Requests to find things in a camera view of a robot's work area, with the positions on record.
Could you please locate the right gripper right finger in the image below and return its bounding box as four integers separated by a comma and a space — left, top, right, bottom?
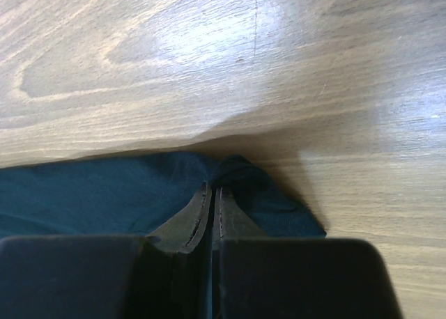
213, 187, 267, 242

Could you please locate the black t shirt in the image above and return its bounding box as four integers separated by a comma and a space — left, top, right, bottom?
1, 152, 325, 237

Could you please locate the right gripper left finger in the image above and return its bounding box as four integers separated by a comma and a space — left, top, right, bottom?
146, 182, 213, 254

